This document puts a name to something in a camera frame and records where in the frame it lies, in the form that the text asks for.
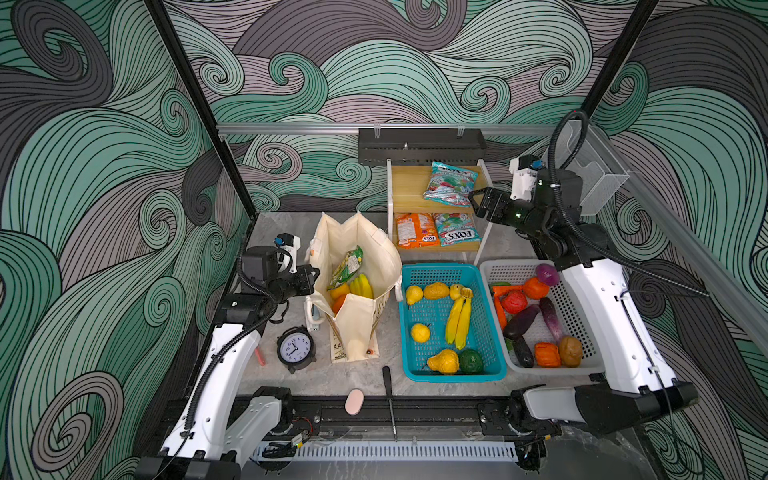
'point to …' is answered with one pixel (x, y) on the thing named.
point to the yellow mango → (436, 291)
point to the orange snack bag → (416, 230)
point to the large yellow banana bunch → (361, 286)
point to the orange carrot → (497, 290)
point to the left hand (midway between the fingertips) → (319, 269)
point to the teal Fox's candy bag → (456, 228)
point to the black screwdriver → (387, 379)
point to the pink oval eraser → (354, 402)
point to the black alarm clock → (296, 348)
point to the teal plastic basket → (434, 314)
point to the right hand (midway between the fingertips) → (483, 197)
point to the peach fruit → (340, 291)
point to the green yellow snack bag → (349, 265)
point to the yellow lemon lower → (420, 333)
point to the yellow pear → (444, 362)
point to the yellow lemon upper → (413, 294)
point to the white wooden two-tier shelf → (405, 188)
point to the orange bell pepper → (547, 355)
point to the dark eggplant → (518, 321)
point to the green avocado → (470, 361)
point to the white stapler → (314, 327)
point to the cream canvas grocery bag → (354, 334)
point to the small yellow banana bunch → (459, 314)
